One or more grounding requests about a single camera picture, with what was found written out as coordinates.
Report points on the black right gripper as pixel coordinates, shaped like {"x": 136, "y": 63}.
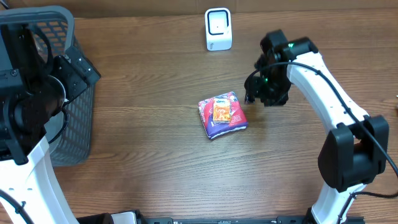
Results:
{"x": 254, "y": 88}

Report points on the small orange box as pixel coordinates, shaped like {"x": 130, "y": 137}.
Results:
{"x": 221, "y": 110}

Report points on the red purple pad pack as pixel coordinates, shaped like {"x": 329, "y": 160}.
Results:
{"x": 212, "y": 129}

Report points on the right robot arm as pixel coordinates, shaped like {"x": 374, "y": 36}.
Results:
{"x": 355, "y": 148}

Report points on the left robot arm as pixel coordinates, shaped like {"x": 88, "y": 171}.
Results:
{"x": 36, "y": 85}

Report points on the white barcode scanner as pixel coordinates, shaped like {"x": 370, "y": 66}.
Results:
{"x": 218, "y": 29}

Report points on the grey plastic shopping basket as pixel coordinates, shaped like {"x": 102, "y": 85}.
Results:
{"x": 69, "y": 146}

